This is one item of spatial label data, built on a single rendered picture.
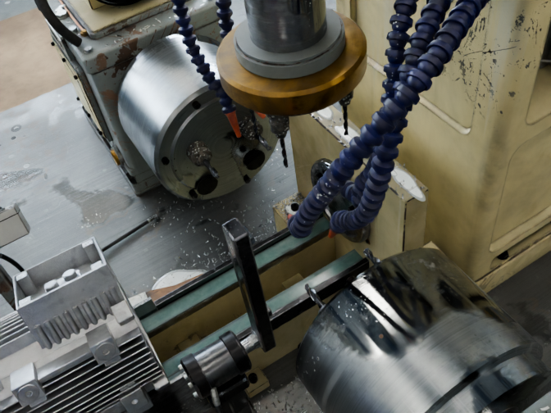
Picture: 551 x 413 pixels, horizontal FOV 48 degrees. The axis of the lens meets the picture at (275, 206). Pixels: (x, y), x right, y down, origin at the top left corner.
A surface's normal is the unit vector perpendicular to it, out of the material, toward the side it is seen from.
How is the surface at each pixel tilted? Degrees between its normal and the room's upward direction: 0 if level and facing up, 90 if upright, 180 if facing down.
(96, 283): 67
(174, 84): 17
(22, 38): 0
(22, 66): 0
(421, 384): 25
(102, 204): 0
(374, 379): 39
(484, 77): 90
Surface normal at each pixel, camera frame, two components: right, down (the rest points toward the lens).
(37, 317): 0.41, 0.31
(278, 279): 0.52, 0.60
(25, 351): -0.04, -0.55
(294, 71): 0.09, 0.75
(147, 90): -0.59, -0.25
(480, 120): -0.84, 0.47
